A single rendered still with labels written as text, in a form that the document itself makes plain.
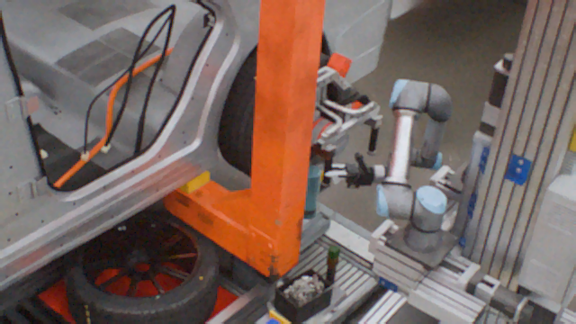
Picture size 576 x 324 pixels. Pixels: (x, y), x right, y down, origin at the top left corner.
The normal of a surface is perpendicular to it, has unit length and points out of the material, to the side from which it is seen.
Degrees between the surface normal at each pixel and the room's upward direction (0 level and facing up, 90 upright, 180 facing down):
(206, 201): 0
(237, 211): 90
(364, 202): 0
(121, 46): 6
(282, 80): 90
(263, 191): 90
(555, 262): 90
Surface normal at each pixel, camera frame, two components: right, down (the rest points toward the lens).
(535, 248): -0.60, 0.45
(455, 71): 0.07, -0.80
